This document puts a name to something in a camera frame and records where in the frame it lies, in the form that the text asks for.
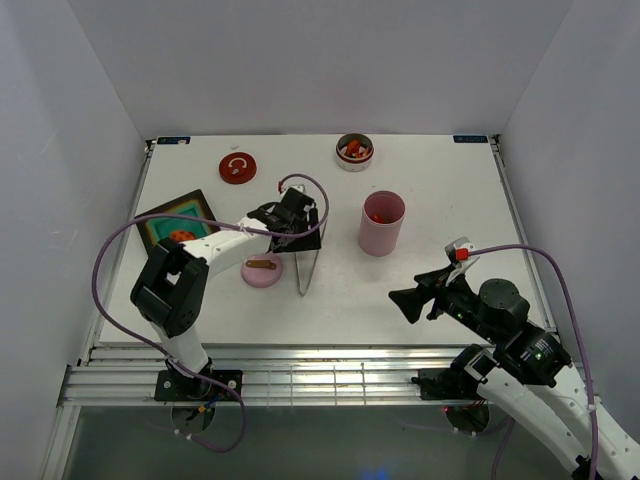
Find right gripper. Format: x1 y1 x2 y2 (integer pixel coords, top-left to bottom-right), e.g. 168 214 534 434
387 263 500 344

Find metal tongs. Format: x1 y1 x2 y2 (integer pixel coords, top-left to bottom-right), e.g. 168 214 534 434
294 250 320 297

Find pink lid with brown handle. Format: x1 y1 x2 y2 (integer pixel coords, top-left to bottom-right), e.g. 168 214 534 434
241 252 284 289

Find pink cylindrical container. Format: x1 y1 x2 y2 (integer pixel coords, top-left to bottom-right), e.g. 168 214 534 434
358 190 406 257

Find orange fried piece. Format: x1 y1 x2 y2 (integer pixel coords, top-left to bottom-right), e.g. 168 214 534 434
169 230 196 242

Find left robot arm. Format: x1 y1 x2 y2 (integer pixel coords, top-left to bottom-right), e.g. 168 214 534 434
130 201 321 400

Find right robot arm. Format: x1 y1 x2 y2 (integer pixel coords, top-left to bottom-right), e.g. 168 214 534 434
389 267 639 479

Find red round lid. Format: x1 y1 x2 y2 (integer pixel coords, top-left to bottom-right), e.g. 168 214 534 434
218 152 257 185

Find metal bowl with red band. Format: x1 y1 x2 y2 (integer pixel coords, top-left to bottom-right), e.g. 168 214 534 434
335 133 374 172

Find black square food plate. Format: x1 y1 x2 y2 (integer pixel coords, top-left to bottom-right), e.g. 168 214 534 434
136 189 220 255

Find left blue label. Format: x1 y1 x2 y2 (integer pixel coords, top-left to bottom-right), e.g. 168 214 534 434
156 136 191 145

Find blue label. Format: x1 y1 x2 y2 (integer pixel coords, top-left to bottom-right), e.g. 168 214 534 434
453 135 489 144
156 136 191 145

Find right blue label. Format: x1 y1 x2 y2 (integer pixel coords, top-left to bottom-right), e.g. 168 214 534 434
453 135 489 144

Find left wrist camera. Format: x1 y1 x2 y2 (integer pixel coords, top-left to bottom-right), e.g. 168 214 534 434
278 183 315 210

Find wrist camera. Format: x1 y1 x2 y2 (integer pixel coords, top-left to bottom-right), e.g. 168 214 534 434
278 183 315 210
445 237 477 285

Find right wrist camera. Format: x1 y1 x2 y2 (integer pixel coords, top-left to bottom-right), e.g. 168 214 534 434
445 237 477 285

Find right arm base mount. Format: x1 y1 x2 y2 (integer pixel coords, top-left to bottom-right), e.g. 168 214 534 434
411 368 488 401

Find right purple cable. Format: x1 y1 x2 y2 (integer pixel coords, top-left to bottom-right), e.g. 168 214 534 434
458 243 599 480

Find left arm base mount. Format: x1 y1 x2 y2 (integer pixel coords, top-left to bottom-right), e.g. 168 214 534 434
153 369 243 403

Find aluminium frame rail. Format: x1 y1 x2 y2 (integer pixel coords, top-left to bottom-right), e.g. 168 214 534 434
57 344 596 409

